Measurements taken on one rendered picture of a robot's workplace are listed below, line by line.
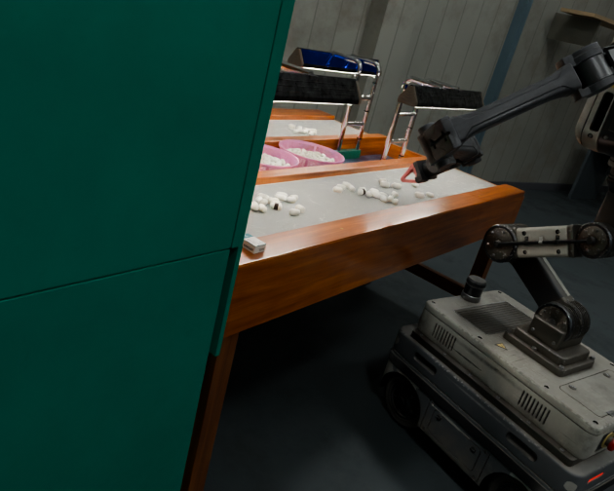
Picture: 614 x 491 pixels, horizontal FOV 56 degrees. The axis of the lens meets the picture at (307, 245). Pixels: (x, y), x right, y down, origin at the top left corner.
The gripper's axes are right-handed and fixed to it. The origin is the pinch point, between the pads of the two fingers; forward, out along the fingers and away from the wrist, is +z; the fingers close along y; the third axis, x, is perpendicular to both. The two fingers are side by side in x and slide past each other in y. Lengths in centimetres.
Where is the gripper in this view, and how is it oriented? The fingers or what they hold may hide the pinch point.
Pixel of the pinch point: (402, 179)
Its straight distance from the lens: 191.7
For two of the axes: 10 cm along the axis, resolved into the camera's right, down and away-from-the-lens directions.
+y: -6.3, 1.6, -7.6
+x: 3.1, 9.5, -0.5
